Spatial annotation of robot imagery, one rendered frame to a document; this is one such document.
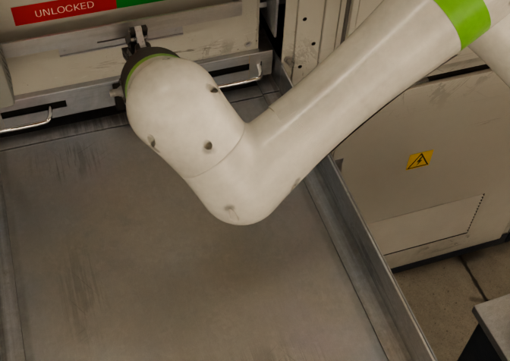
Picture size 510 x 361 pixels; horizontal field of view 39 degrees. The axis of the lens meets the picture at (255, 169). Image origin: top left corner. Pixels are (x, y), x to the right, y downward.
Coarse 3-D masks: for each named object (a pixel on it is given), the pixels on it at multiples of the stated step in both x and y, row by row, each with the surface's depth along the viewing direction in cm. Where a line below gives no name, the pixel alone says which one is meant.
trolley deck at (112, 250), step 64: (128, 128) 129; (64, 192) 119; (128, 192) 119; (192, 192) 120; (64, 256) 111; (128, 256) 111; (192, 256) 112; (256, 256) 112; (320, 256) 112; (64, 320) 104; (128, 320) 104; (192, 320) 105; (256, 320) 105; (320, 320) 105
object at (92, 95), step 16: (208, 64) 129; (224, 64) 130; (240, 64) 132; (96, 80) 125; (112, 80) 125; (224, 80) 134; (16, 96) 122; (32, 96) 122; (48, 96) 123; (64, 96) 124; (80, 96) 125; (96, 96) 127; (0, 112) 122; (16, 112) 124; (32, 112) 125; (64, 112) 127
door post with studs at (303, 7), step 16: (288, 0) 120; (304, 0) 121; (320, 0) 122; (288, 16) 123; (304, 16) 124; (320, 16) 125; (288, 32) 126; (304, 32) 126; (288, 48) 129; (304, 48) 129; (288, 64) 129; (304, 64) 133
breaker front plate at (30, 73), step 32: (0, 0) 108; (32, 0) 109; (192, 0) 119; (224, 0) 121; (256, 0) 123; (0, 32) 112; (32, 32) 114; (160, 32) 122; (192, 32) 124; (224, 32) 126; (256, 32) 129; (32, 64) 118; (64, 64) 121; (96, 64) 123
